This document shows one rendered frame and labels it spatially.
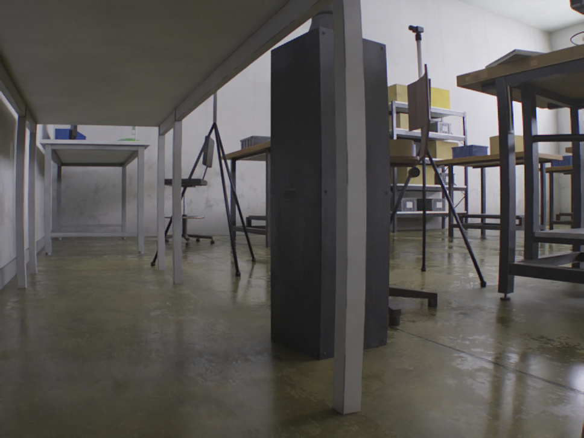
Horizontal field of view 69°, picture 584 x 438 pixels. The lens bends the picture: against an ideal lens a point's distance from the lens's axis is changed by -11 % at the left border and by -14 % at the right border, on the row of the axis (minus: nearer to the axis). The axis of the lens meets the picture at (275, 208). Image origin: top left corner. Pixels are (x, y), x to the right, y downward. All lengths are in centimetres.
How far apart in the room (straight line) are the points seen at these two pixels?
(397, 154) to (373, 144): 39
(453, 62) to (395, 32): 133
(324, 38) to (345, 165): 49
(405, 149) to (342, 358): 96
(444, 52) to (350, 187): 815
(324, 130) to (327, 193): 16
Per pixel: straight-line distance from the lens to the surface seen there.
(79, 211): 620
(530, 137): 221
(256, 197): 661
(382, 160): 132
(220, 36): 142
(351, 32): 91
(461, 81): 224
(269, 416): 93
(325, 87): 123
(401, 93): 733
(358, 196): 86
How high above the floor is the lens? 39
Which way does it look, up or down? level
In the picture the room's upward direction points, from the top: straight up
